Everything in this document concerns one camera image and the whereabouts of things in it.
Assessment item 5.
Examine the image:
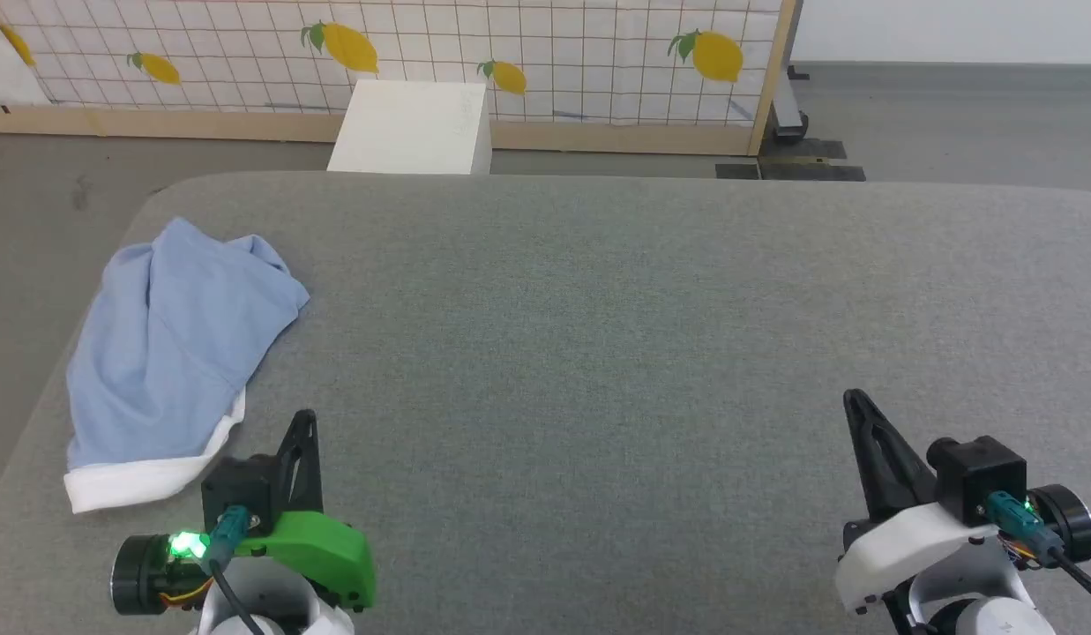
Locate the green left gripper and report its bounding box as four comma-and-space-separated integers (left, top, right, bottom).
110, 409, 377, 616

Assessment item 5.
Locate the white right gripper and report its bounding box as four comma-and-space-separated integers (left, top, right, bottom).
833, 389, 1091, 616

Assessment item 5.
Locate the light blue polo shirt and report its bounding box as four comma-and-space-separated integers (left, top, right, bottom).
63, 217, 312, 515

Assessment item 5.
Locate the grey fabric sofa seat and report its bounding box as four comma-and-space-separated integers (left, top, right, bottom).
0, 170, 1091, 635

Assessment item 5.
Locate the long black floor tape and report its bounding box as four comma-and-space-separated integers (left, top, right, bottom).
715, 162, 866, 183

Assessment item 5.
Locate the short black floor tape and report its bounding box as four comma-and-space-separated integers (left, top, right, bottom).
758, 138, 848, 161

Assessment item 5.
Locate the white rectangular box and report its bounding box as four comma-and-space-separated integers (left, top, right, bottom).
326, 79, 493, 176

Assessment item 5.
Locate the grey metal stand foot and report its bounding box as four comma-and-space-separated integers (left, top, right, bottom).
770, 63, 811, 146

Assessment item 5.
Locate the lemon print partition screen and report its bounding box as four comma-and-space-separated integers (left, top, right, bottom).
0, 0, 803, 157

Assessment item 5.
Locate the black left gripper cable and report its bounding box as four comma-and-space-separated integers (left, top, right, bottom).
205, 506, 270, 635

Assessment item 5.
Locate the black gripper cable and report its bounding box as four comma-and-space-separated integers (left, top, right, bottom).
205, 506, 270, 635
988, 491, 1091, 614

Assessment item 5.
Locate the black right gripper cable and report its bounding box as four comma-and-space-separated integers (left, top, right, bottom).
988, 491, 1091, 614

